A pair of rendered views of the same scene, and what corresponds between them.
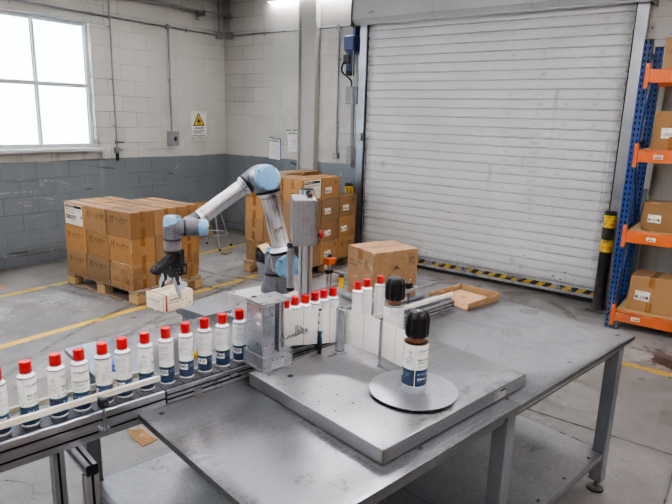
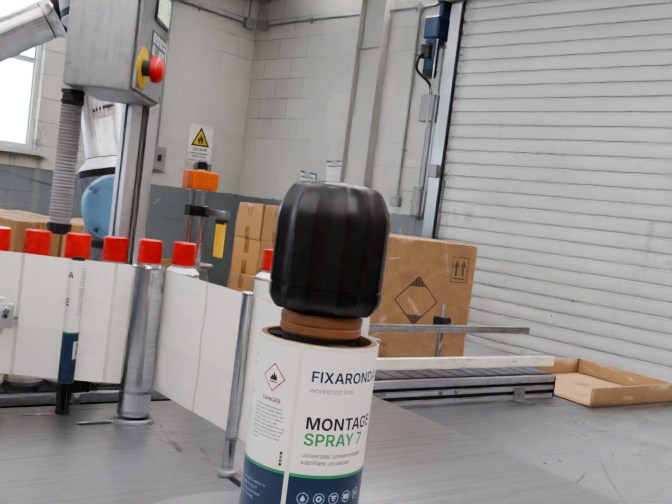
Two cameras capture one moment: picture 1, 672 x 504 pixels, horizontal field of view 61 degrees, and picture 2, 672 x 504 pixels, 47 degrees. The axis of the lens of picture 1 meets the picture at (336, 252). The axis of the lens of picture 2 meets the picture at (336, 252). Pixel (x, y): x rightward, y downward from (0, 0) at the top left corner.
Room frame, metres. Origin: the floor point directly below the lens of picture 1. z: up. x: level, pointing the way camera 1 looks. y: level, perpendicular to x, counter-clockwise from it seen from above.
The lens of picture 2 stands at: (1.29, -0.36, 1.16)
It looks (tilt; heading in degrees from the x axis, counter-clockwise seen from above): 3 degrees down; 7
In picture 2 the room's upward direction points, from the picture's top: 7 degrees clockwise
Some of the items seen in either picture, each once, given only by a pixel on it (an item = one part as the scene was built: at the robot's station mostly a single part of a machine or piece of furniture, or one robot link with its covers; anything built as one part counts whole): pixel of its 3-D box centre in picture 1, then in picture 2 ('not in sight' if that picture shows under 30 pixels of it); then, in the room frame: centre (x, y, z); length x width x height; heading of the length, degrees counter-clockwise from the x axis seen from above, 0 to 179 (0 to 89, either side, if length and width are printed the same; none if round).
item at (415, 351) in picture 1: (415, 349); (314, 378); (1.84, -0.28, 1.04); 0.09 x 0.09 x 0.29
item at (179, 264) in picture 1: (174, 262); not in sight; (2.49, 0.72, 1.15); 0.09 x 0.08 x 0.12; 144
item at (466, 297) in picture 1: (464, 296); (583, 380); (3.08, -0.72, 0.85); 0.30 x 0.26 x 0.04; 133
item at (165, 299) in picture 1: (169, 297); not in sight; (2.46, 0.74, 0.99); 0.16 x 0.12 x 0.07; 144
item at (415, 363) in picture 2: (383, 314); (345, 364); (2.57, -0.23, 0.91); 1.07 x 0.01 x 0.02; 133
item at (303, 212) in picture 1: (303, 219); (121, 32); (2.39, 0.14, 1.38); 0.17 x 0.10 x 0.19; 8
